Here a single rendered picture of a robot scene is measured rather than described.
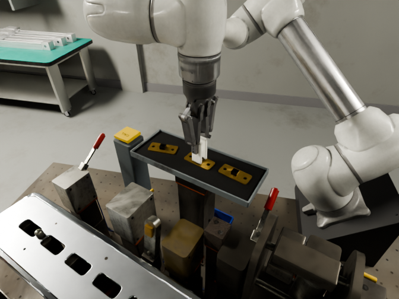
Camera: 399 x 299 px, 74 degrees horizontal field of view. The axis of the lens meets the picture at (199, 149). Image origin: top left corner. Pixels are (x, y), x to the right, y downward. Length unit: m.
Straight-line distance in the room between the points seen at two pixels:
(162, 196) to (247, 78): 2.45
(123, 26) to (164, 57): 3.01
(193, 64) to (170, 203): 0.81
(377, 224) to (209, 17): 0.83
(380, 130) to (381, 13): 2.55
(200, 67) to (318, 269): 0.43
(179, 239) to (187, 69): 0.39
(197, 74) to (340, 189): 0.64
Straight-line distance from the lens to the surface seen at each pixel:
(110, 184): 1.38
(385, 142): 0.97
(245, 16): 1.05
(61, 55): 3.28
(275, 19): 1.03
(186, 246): 0.66
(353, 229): 1.07
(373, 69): 3.62
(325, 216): 1.10
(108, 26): 0.59
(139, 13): 0.55
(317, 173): 0.94
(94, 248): 0.79
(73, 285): 0.76
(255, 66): 3.40
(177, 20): 0.52
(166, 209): 1.21
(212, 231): 0.65
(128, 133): 0.87
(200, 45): 0.53
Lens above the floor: 1.64
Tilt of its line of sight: 38 degrees down
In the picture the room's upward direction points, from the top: straight up
